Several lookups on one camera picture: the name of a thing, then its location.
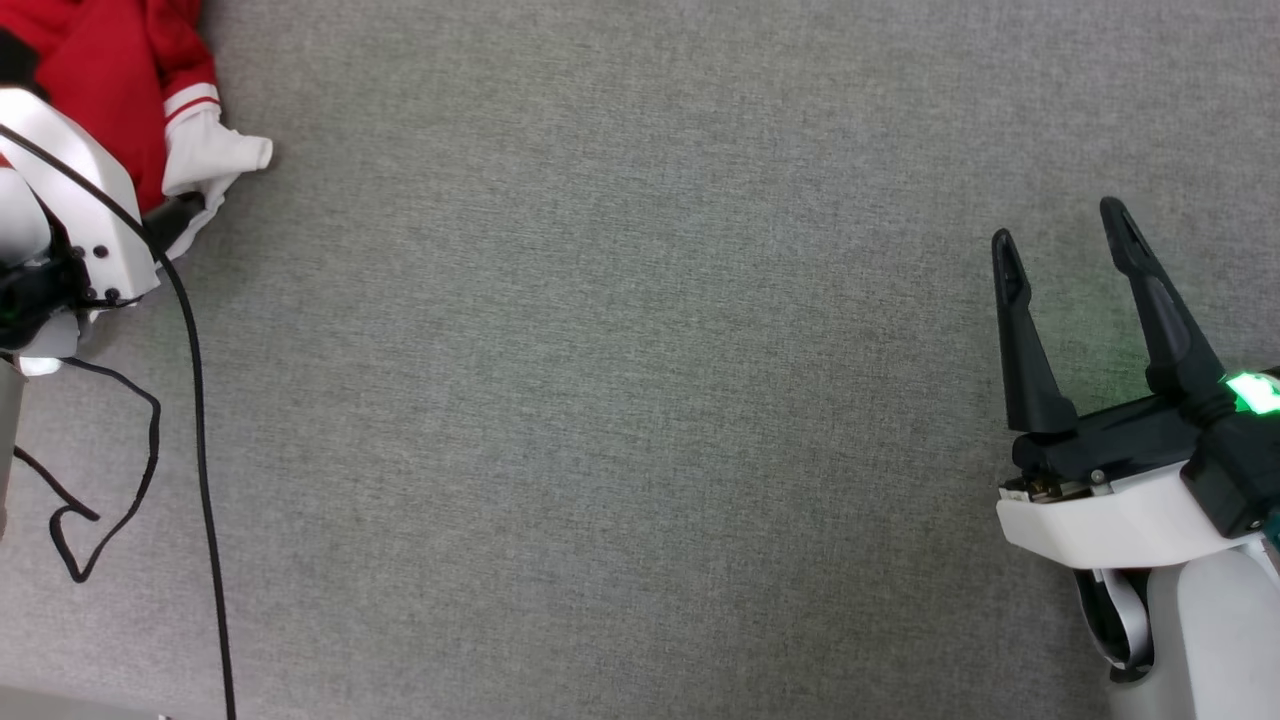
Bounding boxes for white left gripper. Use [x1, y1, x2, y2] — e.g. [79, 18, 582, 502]
[0, 88, 207, 306]

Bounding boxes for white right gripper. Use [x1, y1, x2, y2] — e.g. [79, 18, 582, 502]
[992, 197, 1280, 572]

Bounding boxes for red white Bulls jersey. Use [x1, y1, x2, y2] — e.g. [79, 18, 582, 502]
[0, 0, 274, 263]

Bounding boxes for grey fabric sofa cushion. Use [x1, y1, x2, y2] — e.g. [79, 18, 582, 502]
[0, 0, 1280, 720]

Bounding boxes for thin black looped cable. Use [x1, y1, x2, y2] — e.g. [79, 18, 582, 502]
[0, 352, 163, 585]

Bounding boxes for thin black camera cable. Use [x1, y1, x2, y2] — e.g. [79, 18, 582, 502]
[0, 122, 238, 720]

